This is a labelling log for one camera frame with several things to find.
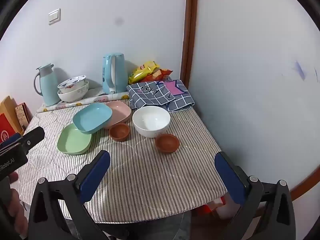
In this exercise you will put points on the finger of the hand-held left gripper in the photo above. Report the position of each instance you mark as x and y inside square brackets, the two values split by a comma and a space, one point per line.
[33, 136]
[11, 139]

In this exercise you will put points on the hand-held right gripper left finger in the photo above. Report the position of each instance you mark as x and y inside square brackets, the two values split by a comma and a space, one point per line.
[96, 172]

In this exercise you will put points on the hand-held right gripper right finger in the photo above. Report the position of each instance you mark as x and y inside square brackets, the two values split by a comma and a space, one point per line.
[230, 177]

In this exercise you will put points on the green plate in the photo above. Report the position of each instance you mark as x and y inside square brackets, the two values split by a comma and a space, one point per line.
[72, 141]

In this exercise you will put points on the small brown bowl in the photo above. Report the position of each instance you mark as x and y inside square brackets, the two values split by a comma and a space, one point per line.
[119, 131]
[167, 142]

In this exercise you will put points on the blue plate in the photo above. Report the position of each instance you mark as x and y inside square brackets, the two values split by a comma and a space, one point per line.
[92, 116]

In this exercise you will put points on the pink plate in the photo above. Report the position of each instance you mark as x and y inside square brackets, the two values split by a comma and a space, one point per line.
[120, 112]

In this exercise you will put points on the person's left hand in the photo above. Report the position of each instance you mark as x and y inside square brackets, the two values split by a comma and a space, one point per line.
[18, 212]

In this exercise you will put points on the patterned gift box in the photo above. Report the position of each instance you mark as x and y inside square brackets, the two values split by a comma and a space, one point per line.
[22, 115]

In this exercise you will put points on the brown cardboard box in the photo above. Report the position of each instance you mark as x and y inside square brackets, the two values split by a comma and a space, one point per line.
[7, 107]

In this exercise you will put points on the red plastic item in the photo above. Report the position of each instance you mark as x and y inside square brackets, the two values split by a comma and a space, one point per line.
[207, 208]

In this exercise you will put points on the light blue thermos jug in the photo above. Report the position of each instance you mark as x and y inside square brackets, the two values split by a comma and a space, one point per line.
[50, 87]

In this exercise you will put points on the floral patterned mat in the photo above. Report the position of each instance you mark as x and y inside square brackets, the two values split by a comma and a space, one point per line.
[75, 104]

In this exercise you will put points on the striped tablecloth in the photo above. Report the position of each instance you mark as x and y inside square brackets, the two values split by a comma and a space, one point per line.
[150, 180]

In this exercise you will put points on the white bowl with grey pattern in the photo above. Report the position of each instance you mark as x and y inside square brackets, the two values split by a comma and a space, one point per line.
[75, 96]

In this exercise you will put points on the white bowl with red pattern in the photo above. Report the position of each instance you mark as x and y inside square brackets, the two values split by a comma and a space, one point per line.
[72, 83]

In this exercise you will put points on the large white bowl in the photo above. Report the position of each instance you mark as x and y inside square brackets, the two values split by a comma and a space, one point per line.
[151, 122]

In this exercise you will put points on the brown wooden baseboard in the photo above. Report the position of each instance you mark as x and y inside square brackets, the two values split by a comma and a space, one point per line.
[307, 185]

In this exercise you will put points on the grey checked apron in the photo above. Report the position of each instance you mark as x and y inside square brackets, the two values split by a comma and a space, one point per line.
[150, 95]

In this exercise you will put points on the light blue electric kettle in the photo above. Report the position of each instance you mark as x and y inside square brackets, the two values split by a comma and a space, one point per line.
[108, 75]

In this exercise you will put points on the yellow snack bag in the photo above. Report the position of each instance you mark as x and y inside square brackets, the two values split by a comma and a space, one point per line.
[142, 71]

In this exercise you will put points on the orange snack bag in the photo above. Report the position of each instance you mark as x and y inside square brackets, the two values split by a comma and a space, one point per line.
[162, 73]

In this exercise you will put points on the white light switch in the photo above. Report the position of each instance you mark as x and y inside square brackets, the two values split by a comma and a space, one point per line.
[54, 16]

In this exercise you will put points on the brown wooden door frame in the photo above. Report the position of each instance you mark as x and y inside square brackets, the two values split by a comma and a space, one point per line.
[188, 42]

